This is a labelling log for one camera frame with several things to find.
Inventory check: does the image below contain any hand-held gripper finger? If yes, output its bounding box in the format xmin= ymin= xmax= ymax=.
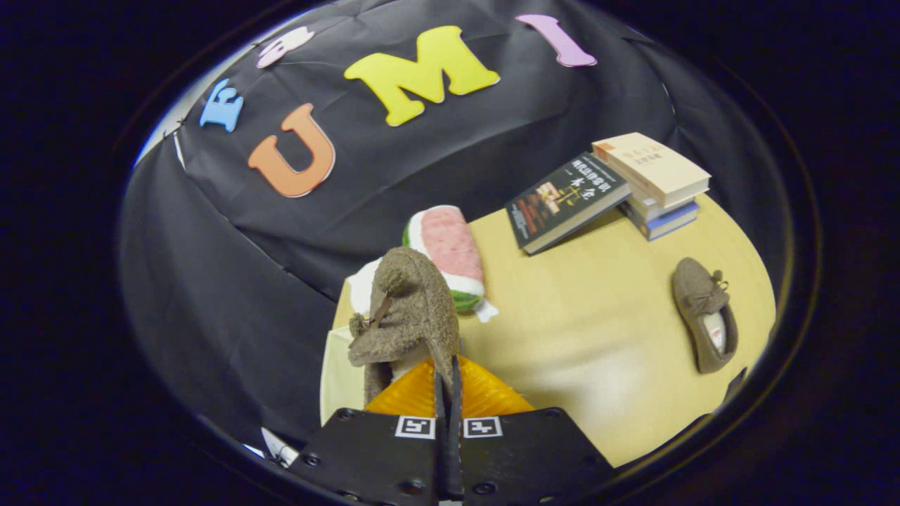
xmin=450 ymin=355 xmax=616 ymax=506
xmin=288 ymin=358 xmax=451 ymax=506

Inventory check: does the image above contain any beige storage box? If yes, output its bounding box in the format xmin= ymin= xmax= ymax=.
xmin=320 ymin=325 xmax=465 ymax=427

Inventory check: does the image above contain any brown fuzzy shoe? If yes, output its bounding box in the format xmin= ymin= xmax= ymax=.
xmin=347 ymin=246 xmax=463 ymax=408
xmin=670 ymin=257 xmax=739 ymax=375

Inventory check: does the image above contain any white plush toy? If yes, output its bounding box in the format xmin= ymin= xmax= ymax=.
xmin=346 ymin=259 xmax=384 ymax=317

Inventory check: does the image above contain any watermelon slice plush toy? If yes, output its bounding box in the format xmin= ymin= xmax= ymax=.
xmin=402 ymin=205 xmax=500 ymax=324

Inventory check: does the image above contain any black book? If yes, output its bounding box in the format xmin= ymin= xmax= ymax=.
xmin=505 ymin=151 xmax=632 ymax=256

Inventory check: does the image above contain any blue book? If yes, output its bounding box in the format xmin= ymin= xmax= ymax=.
xmin=619 ymin=200 xmax=700 ymax=242

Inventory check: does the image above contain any beige book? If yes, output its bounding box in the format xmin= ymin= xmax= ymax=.
xmin=592 ymin=132 xmax=712 ymax=209

